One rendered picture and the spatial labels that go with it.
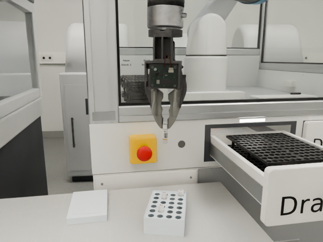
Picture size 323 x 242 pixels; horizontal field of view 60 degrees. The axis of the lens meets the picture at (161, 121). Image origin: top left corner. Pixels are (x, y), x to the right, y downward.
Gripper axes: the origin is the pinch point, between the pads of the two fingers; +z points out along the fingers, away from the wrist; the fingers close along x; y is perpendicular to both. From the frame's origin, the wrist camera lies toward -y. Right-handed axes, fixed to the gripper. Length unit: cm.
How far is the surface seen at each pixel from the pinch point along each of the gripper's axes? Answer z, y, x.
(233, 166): 10.8, -1.7, 16.2
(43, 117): 71, -302, -208
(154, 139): 6.8, -7.8, -3.9
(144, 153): 9.4, -4.3, -5.8
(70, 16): -67, -312, -163
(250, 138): 7.2, -14.9, 22.1
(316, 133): 8, -26, 44
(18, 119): 12, -44, -67
